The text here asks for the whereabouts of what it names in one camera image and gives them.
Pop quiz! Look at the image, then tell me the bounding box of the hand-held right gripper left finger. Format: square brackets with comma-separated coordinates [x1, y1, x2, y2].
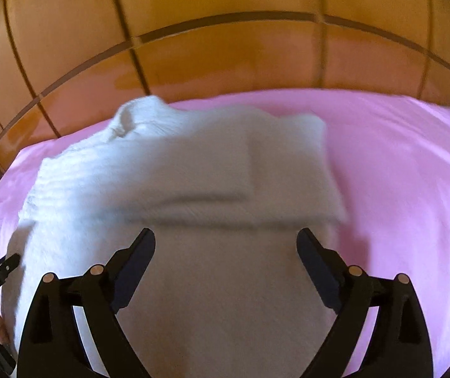
[16, 227, 156, 378]

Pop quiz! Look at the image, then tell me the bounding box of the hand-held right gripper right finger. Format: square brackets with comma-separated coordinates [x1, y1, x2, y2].
[296, 227, 434, 378]

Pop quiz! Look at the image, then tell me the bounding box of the white knit sweater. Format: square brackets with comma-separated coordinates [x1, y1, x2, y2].
[10, 94, 349, 378]

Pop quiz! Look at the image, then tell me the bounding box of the pink blanket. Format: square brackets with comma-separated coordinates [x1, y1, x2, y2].
[0, 89, 450, 378]

